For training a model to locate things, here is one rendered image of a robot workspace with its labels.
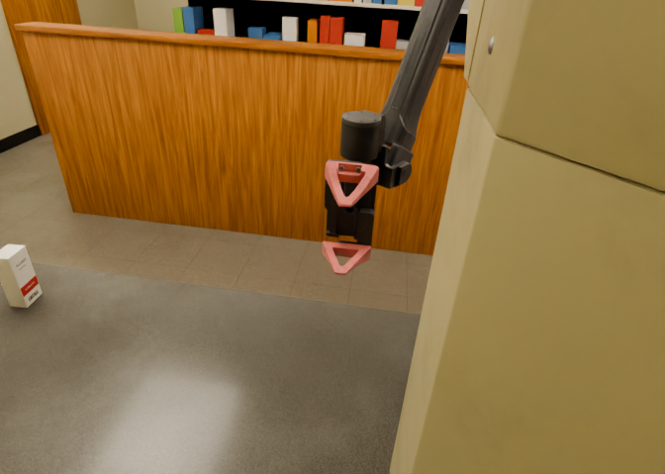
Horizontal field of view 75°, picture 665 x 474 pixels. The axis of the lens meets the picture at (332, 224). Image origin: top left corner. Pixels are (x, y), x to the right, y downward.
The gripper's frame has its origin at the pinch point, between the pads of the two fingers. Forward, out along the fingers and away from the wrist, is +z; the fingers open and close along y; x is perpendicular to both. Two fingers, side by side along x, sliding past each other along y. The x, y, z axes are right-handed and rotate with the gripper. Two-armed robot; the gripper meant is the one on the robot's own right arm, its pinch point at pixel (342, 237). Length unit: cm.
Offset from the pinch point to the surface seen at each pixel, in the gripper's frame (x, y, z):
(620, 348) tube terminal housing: 15.2, 14.3, 28.8
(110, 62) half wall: -147, -23, -183
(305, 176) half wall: -40, -78, -182
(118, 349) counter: -34.5, -25.5, 0.3
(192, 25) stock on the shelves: -122, -8, -234
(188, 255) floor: -102, -121, -150
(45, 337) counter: -47, -25, 0
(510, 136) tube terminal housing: 9.7, 21.7, 23.2
